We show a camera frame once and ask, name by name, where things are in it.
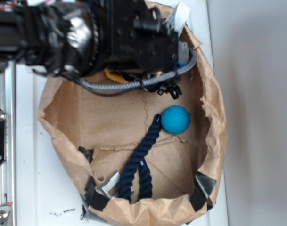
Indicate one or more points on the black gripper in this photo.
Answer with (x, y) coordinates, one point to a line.
(140, 41)

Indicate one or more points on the yellow cloth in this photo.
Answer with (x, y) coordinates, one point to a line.
(115, 76)

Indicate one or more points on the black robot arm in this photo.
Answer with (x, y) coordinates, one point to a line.
(77, 39)

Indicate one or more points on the blue dimpled ball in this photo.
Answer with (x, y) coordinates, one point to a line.
(175, 119)

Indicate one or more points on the brown paper bag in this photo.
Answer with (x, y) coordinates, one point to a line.
(95, 136)

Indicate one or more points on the aluminium frame rail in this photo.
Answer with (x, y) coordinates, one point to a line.
(7, 141)

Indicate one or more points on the silver metal bracket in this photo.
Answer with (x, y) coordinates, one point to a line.
(109, 188)

